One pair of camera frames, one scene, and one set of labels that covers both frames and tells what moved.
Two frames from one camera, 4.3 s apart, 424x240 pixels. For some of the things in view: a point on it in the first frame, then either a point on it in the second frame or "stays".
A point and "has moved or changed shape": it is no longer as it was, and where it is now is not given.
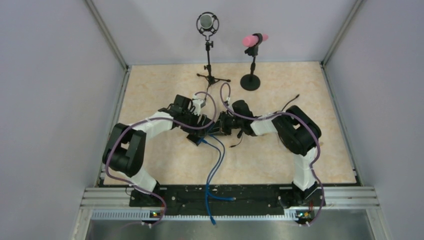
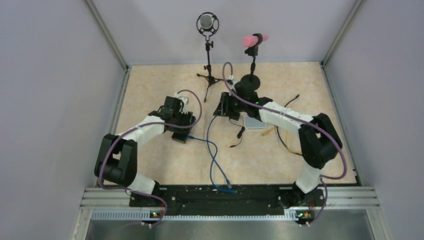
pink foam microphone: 251,40 stays
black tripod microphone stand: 211,79 stays
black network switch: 194,138 has moved or changed shape
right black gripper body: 227,123 → 231,106
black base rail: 249,198 stays
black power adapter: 239,135 stays
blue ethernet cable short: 231,198 → 215,186
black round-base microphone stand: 251,82 stays
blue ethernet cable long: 211,176 → 228,181
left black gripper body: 193,120 → 180,118
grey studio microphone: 207,23 stays
